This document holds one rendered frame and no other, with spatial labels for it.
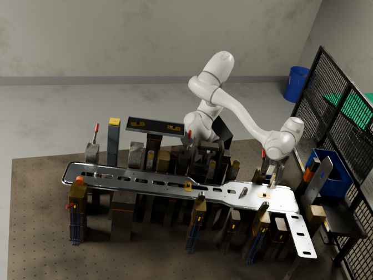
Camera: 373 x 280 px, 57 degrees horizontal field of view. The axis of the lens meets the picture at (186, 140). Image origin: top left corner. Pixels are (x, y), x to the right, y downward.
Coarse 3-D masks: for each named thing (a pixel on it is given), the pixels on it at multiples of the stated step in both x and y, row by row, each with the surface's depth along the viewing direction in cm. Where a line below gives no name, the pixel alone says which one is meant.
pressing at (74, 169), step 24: (72, 168) 199; (96, 168) 202; (120, 168) 205; (144, 192) 194; (168, 192) 197; (192, 192) 200; (216, 192) 204; (240, 192) 207; (264, 192) 211; (288, 192) 215
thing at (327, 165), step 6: (324, 162) 196; (330, 162) 190; (318, 168) 202; (324, 168) 195; (330, 168) 189; (318, 174) 201; (324, 174) 194; (312, 180) 207; (318, 180) 200; (324, 180) 193; (312, 186) 206; (318, 186) 199; (306, 192) 212; (312, 192) 205; (318, 192) 197; (306, 198) 211; (312, 198) 204
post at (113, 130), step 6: (108, 126) 214; (114, 126) 214; (108, 132) 217; (114, 132) 217; (108, 138) 220; (114, 138) 220; (108, 144) 222; (114, 144) 223; (108, 150) 225; (114, 150) 225; (108, 156) 228; (114, 156) 228; (108, 162) 231; (114, 162) 231
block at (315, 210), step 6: (306, 210) 202; (312, 210) 197; (318, 210) 198; (306, 216) 202; (312, 216) 195; (318, 216) 195; (324, 216) 195; (306, 222) 201; (312, 222) 198; (318, 222) 198; (312, 228) 201; (300, 234) 207; (312, 234) 205; (294, 246) 213; (294, 252) 215
